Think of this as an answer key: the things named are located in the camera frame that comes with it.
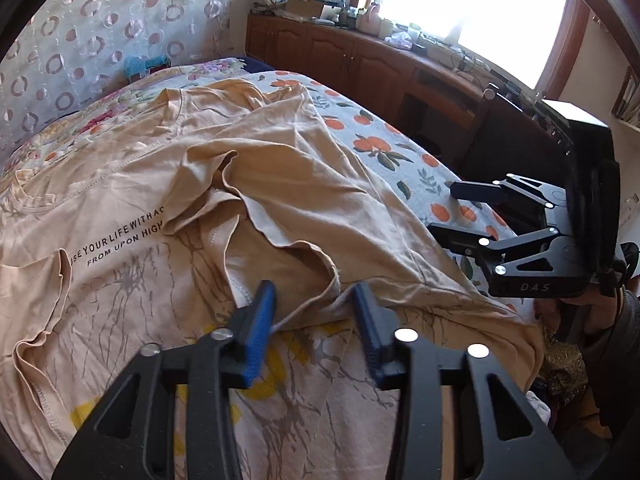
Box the beige printed t-shirt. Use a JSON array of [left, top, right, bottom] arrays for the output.
[[0, 79, 546, 480]]

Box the orange fruit print bed sheet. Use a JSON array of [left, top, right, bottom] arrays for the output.
[[240, 69, 521, 301]]

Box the wooden cabinet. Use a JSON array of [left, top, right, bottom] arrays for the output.
[[246, 12, 571, 183]]

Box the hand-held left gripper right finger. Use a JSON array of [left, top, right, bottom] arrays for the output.
[[350, 282, 576, 480]]

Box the circle pattern curtain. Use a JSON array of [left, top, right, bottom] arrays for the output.
[[0, 0, 251, 128]]

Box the blue plush toy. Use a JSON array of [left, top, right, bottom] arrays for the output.
[[123, 54, 172, 84]]

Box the gold patterned cloth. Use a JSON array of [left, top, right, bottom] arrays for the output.
[[542, 327, 592, 403]]

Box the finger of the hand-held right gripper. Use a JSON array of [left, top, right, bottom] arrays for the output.
[[449, 174, 570, 226], [427, 222, 577, 277]]

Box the picture frame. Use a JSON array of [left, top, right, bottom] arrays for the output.
[[611, 66, 640, 127]]

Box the pink bottle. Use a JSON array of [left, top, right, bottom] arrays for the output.
[[360, 4, 384, 32]]

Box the cardboard box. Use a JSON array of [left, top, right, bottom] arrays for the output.
[[284, 0, 347, 24]]

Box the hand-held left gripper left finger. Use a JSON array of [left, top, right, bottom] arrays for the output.
[[52, 280, 278, 480]]

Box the window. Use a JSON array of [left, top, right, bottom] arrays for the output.
[[370, 0, 571, 92]]

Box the dark blue blanket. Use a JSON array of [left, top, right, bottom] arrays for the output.
[[239, 56, 276, 73]]

